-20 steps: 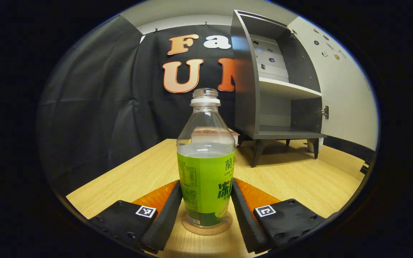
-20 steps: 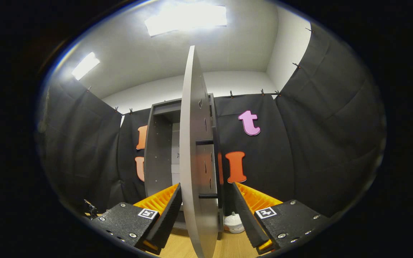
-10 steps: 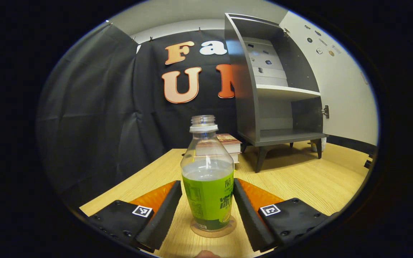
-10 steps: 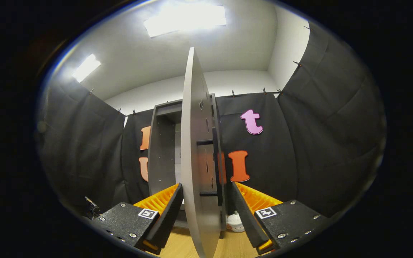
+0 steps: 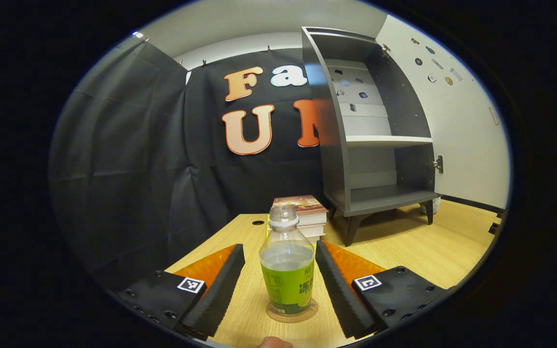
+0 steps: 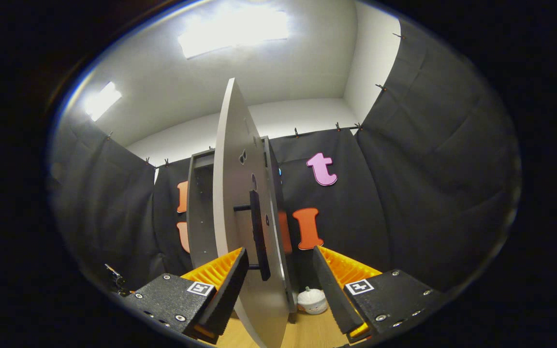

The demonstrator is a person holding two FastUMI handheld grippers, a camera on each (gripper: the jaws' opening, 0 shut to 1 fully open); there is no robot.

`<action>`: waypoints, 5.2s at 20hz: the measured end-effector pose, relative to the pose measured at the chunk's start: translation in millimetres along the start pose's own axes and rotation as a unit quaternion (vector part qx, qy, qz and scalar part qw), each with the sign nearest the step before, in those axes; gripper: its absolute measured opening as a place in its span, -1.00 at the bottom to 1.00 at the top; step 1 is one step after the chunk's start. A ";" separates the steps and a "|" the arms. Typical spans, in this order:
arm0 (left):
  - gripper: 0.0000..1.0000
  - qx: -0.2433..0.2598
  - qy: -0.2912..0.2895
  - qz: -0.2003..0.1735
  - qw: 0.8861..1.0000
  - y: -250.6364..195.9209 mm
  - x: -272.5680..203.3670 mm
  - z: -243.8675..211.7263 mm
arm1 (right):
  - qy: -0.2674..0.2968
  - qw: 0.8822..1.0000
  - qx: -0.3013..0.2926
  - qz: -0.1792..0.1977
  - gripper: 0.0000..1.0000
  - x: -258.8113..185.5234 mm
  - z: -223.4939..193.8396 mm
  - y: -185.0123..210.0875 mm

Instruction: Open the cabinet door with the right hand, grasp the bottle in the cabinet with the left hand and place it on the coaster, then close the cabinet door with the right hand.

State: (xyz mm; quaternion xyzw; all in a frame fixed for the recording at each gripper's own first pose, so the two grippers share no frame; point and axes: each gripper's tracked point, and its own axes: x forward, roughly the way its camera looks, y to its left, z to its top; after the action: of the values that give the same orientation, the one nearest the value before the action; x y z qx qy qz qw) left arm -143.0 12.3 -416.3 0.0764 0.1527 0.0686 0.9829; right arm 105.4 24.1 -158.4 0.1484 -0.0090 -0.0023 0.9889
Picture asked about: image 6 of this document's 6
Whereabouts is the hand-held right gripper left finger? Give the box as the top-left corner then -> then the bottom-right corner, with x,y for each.
121,247 -> 249,345

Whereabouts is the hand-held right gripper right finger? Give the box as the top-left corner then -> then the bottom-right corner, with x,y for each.
312,246 -> 448,344

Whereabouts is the grey cabinet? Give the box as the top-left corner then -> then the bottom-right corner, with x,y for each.
187,137 -> 298,315

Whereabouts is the white ceramic jar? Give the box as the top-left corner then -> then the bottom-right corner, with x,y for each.
297,287 -> 329,315

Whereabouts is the black backdrop cloth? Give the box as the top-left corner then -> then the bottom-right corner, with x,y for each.
49,19 -> 521,295

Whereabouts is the small ceiling light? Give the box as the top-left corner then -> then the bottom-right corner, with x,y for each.
84,81 -> 122,121

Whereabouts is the large ceiling light panel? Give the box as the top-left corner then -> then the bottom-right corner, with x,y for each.
178,5 -> 290,59

